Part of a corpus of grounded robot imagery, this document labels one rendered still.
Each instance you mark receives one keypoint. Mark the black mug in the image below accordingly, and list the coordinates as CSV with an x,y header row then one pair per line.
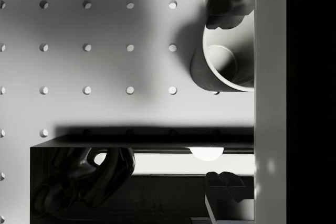
x,y
202,77

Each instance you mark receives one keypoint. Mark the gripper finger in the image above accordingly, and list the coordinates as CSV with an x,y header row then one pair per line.
x,y
225,187
231,1

